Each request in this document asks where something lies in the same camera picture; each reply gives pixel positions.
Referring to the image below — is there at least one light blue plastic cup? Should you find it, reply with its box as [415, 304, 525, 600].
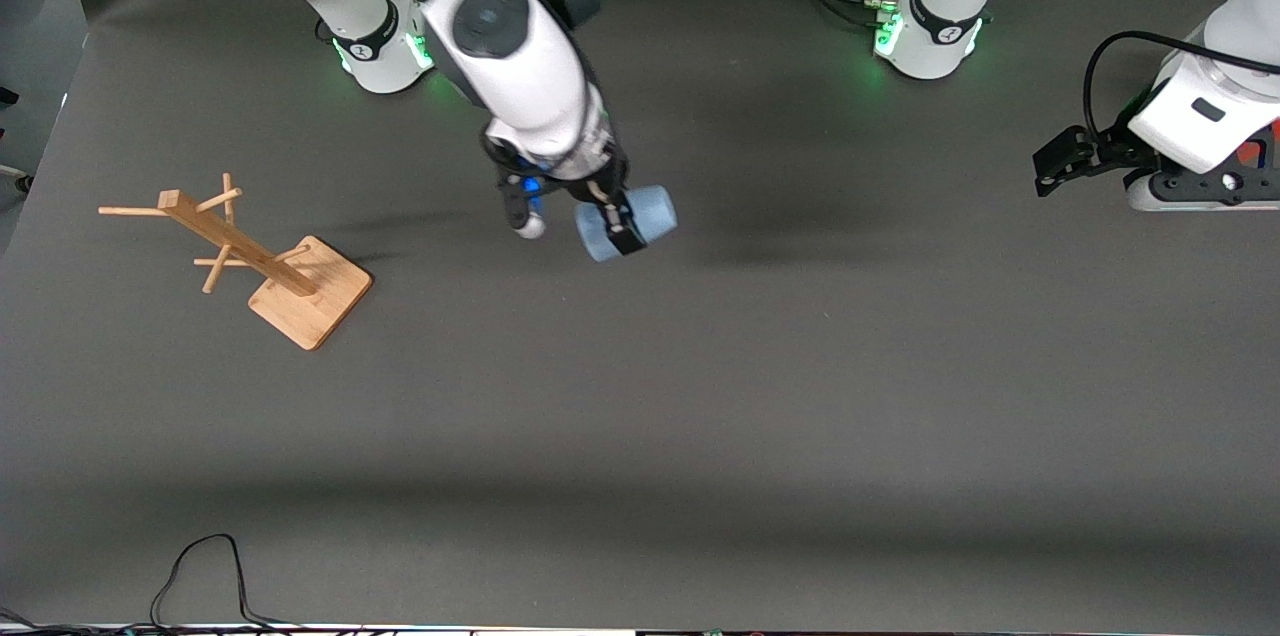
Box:
[575, 184, 679, 264]

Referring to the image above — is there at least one wooden mug tree stand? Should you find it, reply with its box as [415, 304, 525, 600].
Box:
[98, 172, 374, 351]

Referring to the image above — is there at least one black looped floor cable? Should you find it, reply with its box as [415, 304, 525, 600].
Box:
[150, 534, 301, 629]

